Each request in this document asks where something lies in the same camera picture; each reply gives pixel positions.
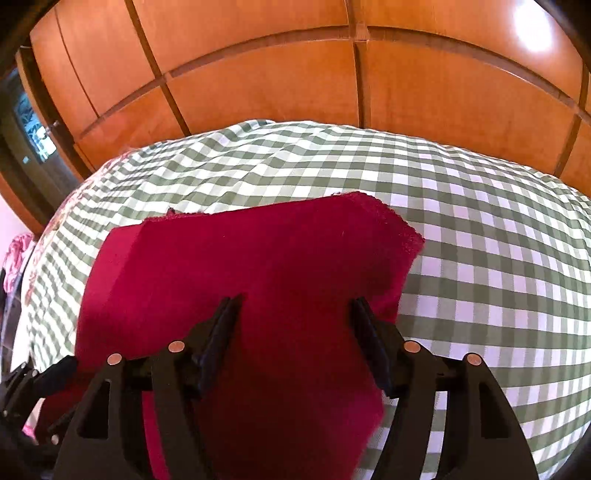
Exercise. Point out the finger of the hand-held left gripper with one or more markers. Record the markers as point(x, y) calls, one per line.
point(57, 376)

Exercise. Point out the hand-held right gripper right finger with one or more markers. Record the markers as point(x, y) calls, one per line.
point(371, 341)

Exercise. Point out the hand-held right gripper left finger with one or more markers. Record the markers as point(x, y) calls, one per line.
point(219, 341)

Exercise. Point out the red cloth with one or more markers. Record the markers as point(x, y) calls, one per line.
point(258, 258)

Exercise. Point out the pink floral cloth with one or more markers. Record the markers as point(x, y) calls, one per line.
point(18, 258)

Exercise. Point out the green checked bedsheet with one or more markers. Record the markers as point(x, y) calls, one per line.
point(461, 207)

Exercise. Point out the dark glass panel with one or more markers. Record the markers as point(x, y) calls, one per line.
point(32, 129)

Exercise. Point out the wooden wardrobe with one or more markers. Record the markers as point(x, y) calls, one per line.
point(277, 78)

